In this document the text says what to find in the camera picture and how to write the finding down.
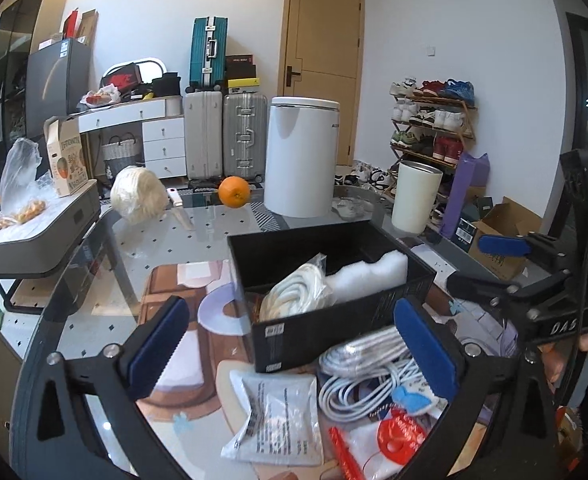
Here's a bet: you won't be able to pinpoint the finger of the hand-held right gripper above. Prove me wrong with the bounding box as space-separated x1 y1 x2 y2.
478 232 572 277
446 271 569 328

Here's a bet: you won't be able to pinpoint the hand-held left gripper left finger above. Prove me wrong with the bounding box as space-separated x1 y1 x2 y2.
9 295 195 480

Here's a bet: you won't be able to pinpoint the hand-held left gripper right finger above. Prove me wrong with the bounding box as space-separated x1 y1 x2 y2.
393 296 582 480

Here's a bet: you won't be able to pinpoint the blue fish-shaped clip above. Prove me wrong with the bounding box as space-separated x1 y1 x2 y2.
391 385 439 416

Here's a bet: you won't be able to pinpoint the white cable bundle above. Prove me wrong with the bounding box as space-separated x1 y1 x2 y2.
318 325 425 418

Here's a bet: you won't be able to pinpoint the red tape roll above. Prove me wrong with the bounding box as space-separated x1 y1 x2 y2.
378 407 432 453

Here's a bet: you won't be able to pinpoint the white foam piece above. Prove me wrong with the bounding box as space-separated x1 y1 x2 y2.
324 251 409 306

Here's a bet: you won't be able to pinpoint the black cardboard box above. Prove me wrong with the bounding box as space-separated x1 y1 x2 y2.
226 219 437 373

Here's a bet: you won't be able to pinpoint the red printed packet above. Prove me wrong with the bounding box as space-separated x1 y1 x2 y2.
328 426 375 480

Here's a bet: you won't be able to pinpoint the bagged white rope coil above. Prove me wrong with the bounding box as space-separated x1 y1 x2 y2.
259 254 342 321

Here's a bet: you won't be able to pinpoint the white labelled packet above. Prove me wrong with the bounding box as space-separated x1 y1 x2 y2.
220 370 325 466

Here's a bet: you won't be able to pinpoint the open cardboard box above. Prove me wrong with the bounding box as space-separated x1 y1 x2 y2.
466 196 544 281

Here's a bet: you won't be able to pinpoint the printed table mat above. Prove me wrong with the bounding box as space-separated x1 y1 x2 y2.
134 255 524 480

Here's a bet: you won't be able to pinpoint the purple bag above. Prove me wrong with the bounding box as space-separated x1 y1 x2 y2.
441 152 489 241

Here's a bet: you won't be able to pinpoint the cream tumbler cup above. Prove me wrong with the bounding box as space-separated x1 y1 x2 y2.
391 160 444 235

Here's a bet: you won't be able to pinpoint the wooden shoe rack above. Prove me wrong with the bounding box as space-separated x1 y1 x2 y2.
381 77 478 226

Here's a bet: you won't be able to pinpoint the pile of shoes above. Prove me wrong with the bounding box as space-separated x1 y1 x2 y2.
335 160 399 196

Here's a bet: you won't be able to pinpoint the white crumpled plastic bag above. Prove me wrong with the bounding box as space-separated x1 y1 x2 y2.
110 165 171 225

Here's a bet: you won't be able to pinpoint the grey flat appliance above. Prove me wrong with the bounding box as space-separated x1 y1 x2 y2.
0 180 102 278

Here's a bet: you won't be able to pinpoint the orange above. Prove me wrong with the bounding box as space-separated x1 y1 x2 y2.
218 176 251 208

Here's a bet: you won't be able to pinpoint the woven laundry basket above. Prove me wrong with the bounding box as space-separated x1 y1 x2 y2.
101 134 142 176

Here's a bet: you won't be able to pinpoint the clear bag with snacks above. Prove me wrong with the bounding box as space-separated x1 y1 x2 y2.
0 137 57 231

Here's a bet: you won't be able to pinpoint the cardboard fruit carton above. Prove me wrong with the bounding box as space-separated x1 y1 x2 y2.
43 116 86 198

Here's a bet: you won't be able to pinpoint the smooth silver suitcase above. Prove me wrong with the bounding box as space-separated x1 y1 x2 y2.
183 91 223 181

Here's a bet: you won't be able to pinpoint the white dresser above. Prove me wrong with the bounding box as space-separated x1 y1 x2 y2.
76 97 187 181

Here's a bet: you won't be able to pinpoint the white electric kettle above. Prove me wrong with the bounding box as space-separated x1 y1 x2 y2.
265 96 341 219

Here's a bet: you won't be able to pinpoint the ribbed silver suitcase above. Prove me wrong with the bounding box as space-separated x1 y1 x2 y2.
222 92 269 183

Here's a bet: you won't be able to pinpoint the wooden door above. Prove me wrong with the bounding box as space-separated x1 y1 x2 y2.
276 0 366 167

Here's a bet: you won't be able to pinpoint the bagged snacks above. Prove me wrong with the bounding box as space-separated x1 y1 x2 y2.
81 87 122 108

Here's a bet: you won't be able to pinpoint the black bag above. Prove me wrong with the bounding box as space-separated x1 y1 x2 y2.
149 72 182 98

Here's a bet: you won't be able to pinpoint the red and black shoe box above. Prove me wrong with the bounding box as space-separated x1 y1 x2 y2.
99 62 142 92

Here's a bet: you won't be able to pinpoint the white oval mirror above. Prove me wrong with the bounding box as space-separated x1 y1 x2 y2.
103 57 167 86

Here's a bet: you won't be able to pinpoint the grey fridge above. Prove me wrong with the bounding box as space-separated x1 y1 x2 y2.
26 37 92 141

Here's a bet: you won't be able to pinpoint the teal suitcase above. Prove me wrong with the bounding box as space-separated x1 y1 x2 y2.
190 16 229 93

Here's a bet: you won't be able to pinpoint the dark glass cabinet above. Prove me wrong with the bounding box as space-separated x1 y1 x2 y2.
0 0 70 196

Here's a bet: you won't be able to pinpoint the boxes atop fridge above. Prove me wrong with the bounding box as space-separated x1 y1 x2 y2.
39 7 100 51

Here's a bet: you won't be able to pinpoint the white-handled knife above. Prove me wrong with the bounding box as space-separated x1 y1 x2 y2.
166 187 196 232

